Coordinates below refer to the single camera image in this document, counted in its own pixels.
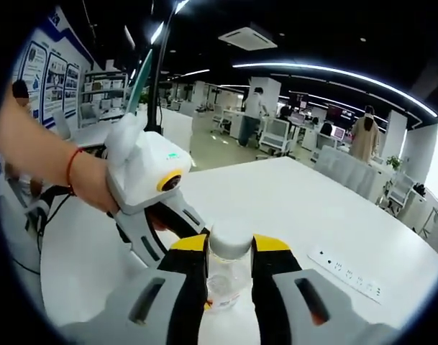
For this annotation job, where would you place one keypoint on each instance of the white table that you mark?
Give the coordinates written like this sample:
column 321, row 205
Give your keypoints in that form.
column 276, row 201

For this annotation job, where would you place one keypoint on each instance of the clear plastic bottle white cap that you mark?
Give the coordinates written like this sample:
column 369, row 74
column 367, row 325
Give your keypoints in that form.
column 229, row 244

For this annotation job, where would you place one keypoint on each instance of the ceiling air conditioner unit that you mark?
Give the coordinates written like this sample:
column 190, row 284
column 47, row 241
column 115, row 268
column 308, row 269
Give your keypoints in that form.
column 248, row 36

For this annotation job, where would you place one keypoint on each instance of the person's left hand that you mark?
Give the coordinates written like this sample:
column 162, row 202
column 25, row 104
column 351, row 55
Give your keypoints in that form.
column 94, row 183

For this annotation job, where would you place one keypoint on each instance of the white power strip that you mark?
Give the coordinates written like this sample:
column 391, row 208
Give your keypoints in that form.
column 344, row 273

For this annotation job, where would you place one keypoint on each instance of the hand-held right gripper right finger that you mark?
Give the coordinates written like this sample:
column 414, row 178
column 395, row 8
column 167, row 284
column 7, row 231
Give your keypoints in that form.
column 283, row 287

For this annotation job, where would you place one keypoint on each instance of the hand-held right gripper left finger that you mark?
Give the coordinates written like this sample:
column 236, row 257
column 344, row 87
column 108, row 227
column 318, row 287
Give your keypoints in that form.
column 161, row 287

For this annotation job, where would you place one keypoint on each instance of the white mesh office chair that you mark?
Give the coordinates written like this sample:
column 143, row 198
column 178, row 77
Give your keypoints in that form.
column 276, row 138
column 400, row 190

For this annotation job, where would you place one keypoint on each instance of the green potted plant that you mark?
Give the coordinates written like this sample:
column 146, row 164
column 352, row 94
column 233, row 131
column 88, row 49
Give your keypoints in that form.
column 395, row 161

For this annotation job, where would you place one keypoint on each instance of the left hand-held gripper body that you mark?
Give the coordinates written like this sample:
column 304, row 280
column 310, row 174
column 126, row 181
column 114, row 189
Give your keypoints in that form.
column 143, row 169

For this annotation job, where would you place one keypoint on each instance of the wall posters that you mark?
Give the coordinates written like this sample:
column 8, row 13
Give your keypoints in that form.
column 53, row 82

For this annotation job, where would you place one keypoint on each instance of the white shelf unit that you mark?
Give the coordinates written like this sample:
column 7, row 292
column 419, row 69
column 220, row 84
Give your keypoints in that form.
column 103, row 90

